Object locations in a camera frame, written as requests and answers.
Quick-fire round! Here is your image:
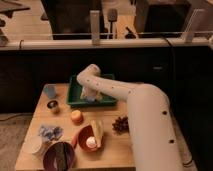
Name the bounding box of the purple grape bunch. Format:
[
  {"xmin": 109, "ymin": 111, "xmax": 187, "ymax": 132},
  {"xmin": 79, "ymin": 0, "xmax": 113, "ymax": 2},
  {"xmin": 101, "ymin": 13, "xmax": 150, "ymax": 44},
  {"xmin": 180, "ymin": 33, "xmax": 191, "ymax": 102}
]
[{"xmin": 112, "ymin": 116, "xmax": 129, "ymax": 134}]

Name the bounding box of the white railing post right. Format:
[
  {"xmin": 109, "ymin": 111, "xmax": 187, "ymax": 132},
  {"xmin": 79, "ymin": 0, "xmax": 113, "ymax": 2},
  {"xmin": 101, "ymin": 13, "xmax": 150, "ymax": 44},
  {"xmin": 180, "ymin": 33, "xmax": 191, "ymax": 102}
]
[{"xmin": 181, "ymin": 9, "xmax": 205, "ymax": 43}]

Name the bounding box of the red bowl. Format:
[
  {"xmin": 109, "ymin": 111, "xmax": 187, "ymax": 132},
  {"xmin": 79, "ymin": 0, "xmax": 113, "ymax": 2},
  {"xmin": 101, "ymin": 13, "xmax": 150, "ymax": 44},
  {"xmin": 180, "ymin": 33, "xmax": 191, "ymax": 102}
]
[{"xmin": 71, "ymin": 125, "xmax": 99, "ymax": 152}]

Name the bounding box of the small metal cup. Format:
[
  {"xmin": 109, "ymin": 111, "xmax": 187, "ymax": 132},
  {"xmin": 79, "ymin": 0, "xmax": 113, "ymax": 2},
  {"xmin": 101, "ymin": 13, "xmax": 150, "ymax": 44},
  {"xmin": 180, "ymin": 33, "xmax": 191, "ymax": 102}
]
[{"xmin": 47, "ymin": 100, "xmax": 60, "ymax": 114}]

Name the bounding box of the grey sponge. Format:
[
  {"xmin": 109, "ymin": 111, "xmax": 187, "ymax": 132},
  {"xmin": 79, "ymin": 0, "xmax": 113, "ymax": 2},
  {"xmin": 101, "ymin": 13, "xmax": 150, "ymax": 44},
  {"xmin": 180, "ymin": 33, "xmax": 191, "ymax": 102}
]
[{"xmin": 86, "ymin": 96, "xmax": 96, "ymax": 102}]

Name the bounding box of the purple bowl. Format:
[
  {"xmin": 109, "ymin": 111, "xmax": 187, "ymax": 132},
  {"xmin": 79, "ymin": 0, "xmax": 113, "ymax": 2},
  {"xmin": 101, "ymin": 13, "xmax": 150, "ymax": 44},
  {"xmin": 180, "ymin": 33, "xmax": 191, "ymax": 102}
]
[{"xmin": 43, "ymin": 142, "xmax": 75, "ymax": 171}]

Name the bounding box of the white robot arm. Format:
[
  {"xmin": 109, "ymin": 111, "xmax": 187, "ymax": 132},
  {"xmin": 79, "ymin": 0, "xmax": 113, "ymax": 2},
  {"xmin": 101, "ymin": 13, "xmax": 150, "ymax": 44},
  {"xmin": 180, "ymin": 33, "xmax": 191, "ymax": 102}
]
[{"xmin": 77, "ymin": 64, "xmax": 183, "ymax": 171}]

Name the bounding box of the light blue cup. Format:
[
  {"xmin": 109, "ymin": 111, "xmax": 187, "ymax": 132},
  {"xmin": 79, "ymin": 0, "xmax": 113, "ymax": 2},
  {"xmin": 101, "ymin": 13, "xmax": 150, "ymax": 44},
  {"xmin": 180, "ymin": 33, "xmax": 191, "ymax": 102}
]
[{"xmin": 43, "ymin": 85, "xmax": 56, "ymax": 99}]

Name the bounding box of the white egg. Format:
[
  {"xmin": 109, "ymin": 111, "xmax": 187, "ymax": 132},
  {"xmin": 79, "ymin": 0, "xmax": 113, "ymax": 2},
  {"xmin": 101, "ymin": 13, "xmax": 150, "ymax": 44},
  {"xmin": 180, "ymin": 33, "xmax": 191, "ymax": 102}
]
[{"xmin": 86, "ymin": 136, "xmax": 97, "ymax": 148}]

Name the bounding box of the green plastic tray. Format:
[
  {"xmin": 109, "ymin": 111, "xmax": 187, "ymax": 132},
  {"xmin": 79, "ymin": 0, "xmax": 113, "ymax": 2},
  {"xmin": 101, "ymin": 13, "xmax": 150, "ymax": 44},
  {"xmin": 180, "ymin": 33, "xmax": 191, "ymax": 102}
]
[{"xmin": 67, "ymin": 75, "xmax": 117, "ymax": 108}]

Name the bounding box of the blue crumpled cloth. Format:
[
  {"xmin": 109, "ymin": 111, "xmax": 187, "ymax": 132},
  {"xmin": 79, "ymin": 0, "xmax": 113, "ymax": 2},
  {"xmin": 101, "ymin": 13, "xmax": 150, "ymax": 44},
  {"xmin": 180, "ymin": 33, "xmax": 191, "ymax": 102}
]
[{"xmin": 38, "ymin": 125, "xmax": 63, "ymax": 142}]

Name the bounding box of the white railing post left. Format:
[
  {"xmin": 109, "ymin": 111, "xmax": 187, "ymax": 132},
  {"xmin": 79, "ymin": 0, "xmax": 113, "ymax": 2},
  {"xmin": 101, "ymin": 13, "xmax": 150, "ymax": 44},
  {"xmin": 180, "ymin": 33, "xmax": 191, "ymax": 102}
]
[{"xmin": 90, "ymin": 10, "xmax": 100, "ymax": 45}]

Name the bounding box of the white railing post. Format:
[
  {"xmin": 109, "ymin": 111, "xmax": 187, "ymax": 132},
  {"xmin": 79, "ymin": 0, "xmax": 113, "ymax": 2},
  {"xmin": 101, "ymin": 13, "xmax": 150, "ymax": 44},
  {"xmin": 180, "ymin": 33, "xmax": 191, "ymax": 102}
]
[
  {"xmin": 181, "ymin": 9, "xmax": 205, "ymax": 43},
  {"xmin": 90, "ymin": 10, "xmax": 100, "ymax": 45}
]

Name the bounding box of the orange apple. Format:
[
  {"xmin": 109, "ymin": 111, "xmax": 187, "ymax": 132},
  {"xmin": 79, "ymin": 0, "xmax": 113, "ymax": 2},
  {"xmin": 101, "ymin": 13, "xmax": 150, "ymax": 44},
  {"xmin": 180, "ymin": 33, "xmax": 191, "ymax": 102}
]
[{"xmin": 70, "ymin": 110, "xmax": 83, "ymax": 124}]

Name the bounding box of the yellow banana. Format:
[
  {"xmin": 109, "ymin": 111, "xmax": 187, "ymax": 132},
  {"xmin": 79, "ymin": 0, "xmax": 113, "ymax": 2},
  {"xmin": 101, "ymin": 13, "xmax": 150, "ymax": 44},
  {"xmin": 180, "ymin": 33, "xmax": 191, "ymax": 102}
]
[{"xmin": 91, "ymin": 120, "xmax": 104, "ymax": 148}]

